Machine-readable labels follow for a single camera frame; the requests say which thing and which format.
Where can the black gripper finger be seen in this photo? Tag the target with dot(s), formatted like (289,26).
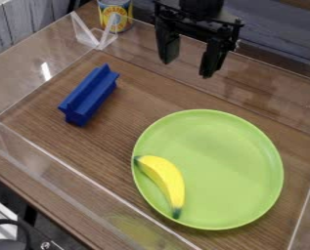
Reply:
(214,57)
(168,41)

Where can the blue plastic block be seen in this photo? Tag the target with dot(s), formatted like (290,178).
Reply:
(89,95)

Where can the green round plate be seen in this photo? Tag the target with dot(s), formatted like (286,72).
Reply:
(230,164)

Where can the yellow labelled tin can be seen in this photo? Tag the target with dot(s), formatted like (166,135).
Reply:
(117,11)

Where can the yellow toy banana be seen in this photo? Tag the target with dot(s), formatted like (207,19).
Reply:
(167,177)

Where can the black device with knob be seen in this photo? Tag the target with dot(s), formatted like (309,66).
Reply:
(48,240)

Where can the clear acrylic enclosure wall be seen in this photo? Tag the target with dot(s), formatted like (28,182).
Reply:
(71,170)

